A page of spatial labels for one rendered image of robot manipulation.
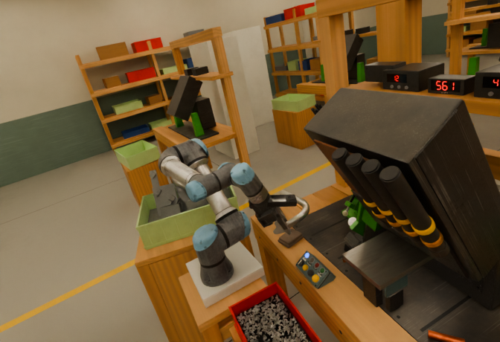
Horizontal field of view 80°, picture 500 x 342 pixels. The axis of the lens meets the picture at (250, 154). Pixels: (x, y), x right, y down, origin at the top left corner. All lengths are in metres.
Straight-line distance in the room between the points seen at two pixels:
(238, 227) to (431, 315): 0.75
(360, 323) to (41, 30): 7.52
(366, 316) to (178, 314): 1.32
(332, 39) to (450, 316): 1.25
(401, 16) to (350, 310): 1.08
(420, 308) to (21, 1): 7.79
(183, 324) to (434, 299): 1.52
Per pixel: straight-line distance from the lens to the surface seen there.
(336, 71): 1.68
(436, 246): 0.80
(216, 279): 1.37
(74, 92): 7.76
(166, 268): 1.95
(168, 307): 2.14
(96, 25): 7.85
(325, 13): 1.67
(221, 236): 1.31
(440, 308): 1.26
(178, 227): 1.90
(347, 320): 1.19
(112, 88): 7.20
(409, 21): 1.35
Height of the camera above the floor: 1.84
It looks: 21 degrees down
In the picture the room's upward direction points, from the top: 13 degrees counter-clockwise
